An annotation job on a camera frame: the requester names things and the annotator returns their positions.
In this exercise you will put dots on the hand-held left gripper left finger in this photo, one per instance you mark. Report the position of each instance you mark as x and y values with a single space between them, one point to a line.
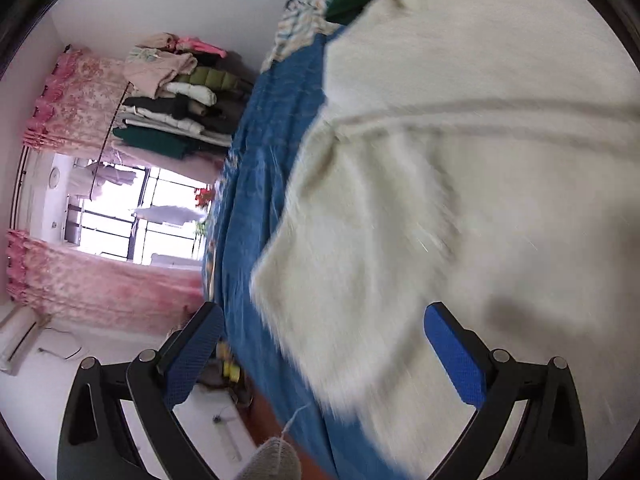
194 351

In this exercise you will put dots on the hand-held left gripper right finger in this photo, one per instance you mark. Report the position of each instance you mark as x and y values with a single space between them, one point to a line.
456 351

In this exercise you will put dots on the cream fuzzy sweater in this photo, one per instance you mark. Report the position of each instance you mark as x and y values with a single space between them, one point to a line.
450 170

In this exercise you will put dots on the pile of folded clothes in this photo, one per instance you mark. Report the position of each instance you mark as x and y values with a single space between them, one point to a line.
182 97

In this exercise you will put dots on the pink floral curtain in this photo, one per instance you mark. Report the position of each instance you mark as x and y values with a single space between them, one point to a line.
100 282
77 105

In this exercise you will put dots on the hanging white garment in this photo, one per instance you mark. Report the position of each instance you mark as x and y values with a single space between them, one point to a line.
167 214

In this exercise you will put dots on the red flower decoration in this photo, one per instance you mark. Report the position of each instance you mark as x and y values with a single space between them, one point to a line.
202 196

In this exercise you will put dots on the white air conditioner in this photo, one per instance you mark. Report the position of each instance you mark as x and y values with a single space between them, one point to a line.
16 337

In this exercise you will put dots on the blue bed sheet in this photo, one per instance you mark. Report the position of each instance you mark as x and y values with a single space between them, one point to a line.
260 170

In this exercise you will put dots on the floral patterned quilt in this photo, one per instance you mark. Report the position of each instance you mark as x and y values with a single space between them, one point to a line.
300 20

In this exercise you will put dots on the window with dark frame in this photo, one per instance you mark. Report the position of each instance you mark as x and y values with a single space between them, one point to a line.
130 210

